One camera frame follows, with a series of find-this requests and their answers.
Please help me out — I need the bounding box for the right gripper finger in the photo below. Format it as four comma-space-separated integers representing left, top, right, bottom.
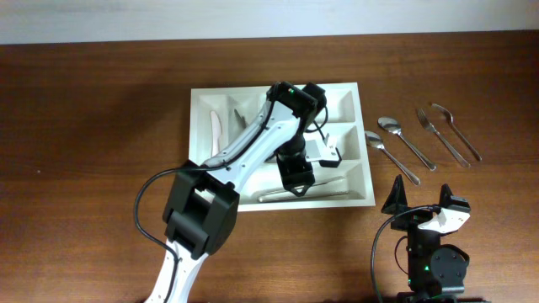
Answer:
439, 183, 453, 205
381, 174, 408, 214

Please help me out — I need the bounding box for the metal chopstick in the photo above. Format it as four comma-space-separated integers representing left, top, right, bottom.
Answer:
275, 176, 346, 194
254, 190, 350, 204

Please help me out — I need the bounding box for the metal tablespoon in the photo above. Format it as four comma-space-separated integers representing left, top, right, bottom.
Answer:
364, 130, 421, 186

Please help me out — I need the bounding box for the small metal teaspoon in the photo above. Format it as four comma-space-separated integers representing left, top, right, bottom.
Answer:
234, 109, 247, 130

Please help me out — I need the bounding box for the metal tablespoon farther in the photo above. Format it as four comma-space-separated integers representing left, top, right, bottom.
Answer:
377, 116, 437, 171

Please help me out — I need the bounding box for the pink plastic knife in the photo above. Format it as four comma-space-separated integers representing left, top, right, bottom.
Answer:
210, 110, 221, 157

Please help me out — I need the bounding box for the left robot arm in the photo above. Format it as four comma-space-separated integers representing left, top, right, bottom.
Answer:
142, 82, 327, 302

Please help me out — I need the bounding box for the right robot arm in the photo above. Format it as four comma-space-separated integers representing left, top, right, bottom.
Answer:
382, 175, 471, 302

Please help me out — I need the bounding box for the metal fork outer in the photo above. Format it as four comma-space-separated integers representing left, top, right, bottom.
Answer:
431, 104, 483, 162

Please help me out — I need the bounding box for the metal fork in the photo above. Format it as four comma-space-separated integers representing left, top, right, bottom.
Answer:
431, 104, 483, 162
417, 109, 471, 168

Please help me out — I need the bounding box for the metal fork inner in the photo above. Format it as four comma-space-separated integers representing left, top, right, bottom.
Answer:
417, 109, 471, 168

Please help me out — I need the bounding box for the white plastic cutlery tray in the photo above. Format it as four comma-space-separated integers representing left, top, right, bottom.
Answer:
189, 82, 375, 212

